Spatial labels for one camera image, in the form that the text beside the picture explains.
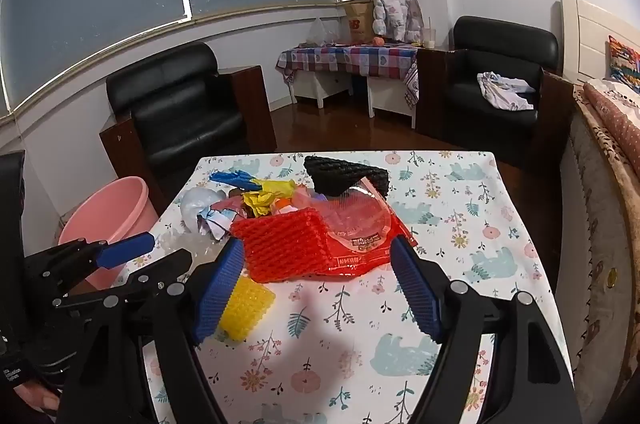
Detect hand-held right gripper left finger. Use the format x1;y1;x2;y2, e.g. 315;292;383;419
57;237;246;424

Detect black foam net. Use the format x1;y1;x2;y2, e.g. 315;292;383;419
303;155;391;200

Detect printed white cloth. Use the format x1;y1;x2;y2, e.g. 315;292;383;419
476;72;537;111

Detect pink red wrapper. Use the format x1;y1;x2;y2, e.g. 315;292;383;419
215;197;251;217

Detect person's left hand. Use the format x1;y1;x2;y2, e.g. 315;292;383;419
12;376;63;415

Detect yellow wrapper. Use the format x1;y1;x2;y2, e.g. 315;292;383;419
242;179;298;217

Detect colourful striped pillow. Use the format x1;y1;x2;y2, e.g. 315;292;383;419
607;35;640;92

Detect floral bear tablecloth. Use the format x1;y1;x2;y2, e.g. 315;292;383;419
142;150;576;424

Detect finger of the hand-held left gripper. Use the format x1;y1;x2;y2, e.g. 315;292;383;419
22;231;156;300
50;248;193;312

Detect white cabinet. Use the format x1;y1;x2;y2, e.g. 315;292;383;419
290;72;353;109
366;76;418;129

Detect blue white paper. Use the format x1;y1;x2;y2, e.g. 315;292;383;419
196;207;238;245

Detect red foam net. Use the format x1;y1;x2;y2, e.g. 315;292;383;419
230;208;331;282

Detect pink plastic bucket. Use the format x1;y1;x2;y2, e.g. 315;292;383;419
57;175;161;291

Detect checked tablecloth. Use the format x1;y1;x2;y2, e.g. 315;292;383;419
276;43;420;110

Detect pink dotted quilt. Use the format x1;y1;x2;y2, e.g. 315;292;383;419
582;82;640;165

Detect black leather armchair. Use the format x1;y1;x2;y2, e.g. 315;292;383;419
99;42;277;200
416;15;575;170

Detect white bed headboard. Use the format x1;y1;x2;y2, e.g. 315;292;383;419
560;0;640;86

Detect bed with beige cover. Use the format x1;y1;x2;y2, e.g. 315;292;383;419
557;79;640;410

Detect yellow foam net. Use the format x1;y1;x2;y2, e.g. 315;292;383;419
219;277;276;344

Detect red and clear plastic wrapper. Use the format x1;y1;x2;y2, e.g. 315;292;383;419
310;184;418;280

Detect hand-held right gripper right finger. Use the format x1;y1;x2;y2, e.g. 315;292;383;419
389;235;583;424

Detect brown paper bag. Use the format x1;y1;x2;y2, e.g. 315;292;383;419
341;0;376;46

